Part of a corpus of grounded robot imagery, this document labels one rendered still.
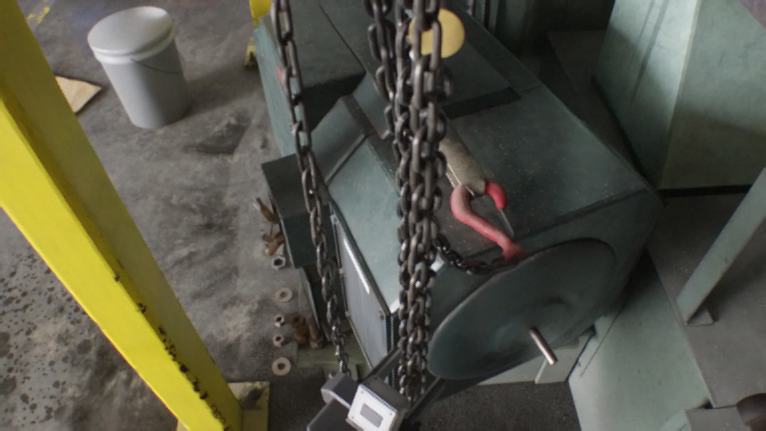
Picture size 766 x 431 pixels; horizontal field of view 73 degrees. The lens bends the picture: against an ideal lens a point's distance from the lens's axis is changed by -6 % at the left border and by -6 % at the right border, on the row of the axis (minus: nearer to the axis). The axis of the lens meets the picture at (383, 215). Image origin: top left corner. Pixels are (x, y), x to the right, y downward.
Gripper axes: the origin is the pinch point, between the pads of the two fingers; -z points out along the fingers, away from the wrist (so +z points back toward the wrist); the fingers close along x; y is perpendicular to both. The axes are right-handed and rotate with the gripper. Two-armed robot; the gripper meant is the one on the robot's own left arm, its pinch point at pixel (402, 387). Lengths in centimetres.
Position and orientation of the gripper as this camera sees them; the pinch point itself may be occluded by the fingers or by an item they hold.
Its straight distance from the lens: 57.3
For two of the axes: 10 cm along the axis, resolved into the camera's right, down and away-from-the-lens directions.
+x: 7.8, 4.6, -4.2
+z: -6.2, 6.0, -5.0
